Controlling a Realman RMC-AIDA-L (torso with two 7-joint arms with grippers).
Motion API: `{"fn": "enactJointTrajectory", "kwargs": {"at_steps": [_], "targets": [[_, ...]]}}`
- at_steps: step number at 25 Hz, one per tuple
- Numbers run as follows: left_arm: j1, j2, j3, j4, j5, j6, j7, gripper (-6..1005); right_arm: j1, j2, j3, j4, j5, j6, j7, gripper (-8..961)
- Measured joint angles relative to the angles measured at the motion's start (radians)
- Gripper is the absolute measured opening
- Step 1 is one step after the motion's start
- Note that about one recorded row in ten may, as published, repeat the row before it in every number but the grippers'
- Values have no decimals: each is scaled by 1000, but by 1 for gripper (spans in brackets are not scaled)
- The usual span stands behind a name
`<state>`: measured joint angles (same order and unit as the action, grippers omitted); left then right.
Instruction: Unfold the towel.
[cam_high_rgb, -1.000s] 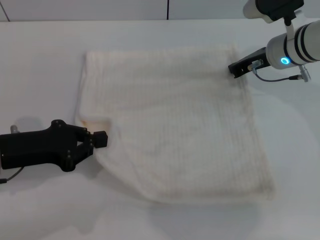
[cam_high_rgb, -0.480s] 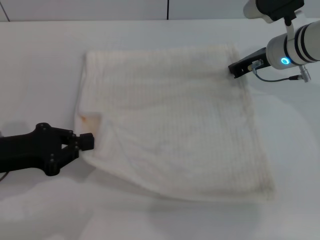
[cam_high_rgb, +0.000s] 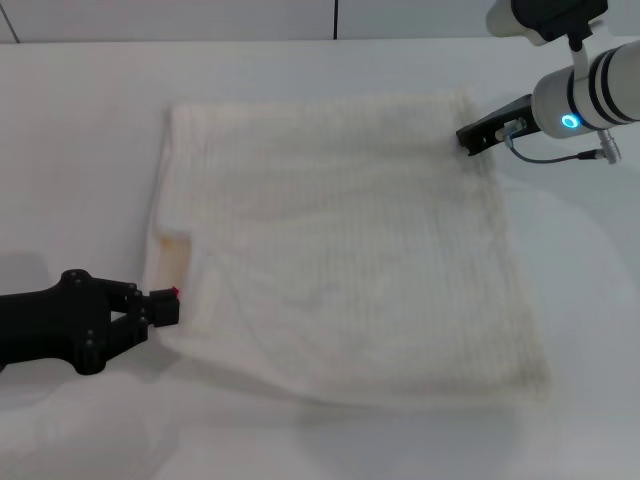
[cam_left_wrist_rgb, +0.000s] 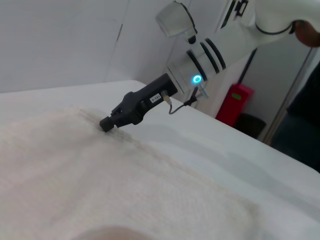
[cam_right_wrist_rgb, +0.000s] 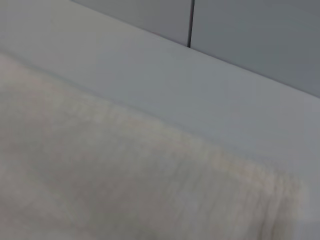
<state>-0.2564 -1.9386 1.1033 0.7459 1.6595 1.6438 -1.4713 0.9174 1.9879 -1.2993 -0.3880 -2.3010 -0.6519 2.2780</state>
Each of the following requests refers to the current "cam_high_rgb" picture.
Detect right wrist camera unit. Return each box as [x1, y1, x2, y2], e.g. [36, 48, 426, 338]
[487, 0, 610, 47]

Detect white camera cable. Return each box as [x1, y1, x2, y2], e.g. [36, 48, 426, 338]
[568, 30, 590, 76]

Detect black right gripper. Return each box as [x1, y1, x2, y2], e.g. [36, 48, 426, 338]
[455, 93, 541, 157]

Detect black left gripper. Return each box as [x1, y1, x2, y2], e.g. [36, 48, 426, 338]
[0, 268, 181, 376]

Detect white ribbed towel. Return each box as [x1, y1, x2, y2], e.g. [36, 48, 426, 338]
[142, 84, 556, 406]

